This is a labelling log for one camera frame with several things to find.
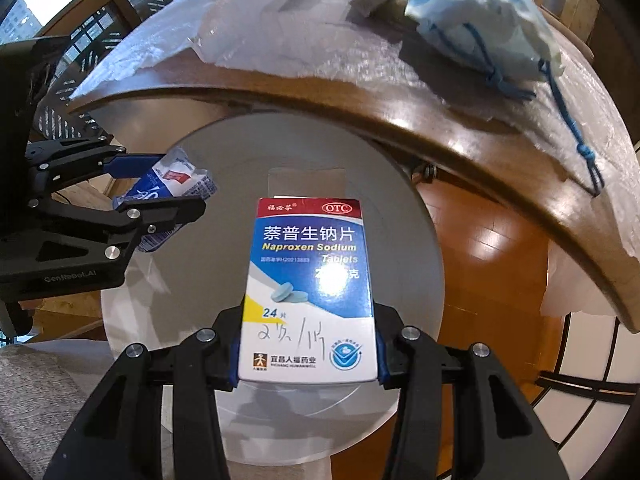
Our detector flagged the Naproxen medicine box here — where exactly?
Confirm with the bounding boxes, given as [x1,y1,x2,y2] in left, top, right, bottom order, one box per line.
[238,197,378,385]

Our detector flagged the shoji screen partition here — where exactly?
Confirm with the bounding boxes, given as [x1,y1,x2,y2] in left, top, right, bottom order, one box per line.
[533,312,639,479]

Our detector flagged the Tempo tissue pack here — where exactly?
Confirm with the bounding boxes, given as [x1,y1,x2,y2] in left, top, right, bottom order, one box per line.
[112,146,219,254]

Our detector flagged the grey round trash bin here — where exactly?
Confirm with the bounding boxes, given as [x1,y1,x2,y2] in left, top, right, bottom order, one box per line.
[102,113,444,466]

